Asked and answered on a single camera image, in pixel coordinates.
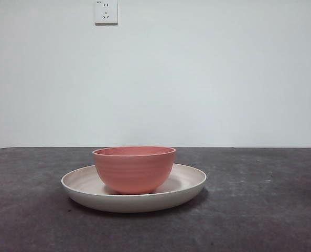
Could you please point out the red ribbed bowl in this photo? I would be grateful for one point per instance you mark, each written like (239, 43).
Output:
(134, 170)

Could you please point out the white round plate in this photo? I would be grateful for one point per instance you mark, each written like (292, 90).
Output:
(131, 203)

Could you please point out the white wall socket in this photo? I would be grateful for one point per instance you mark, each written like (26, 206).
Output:
(106, 13)

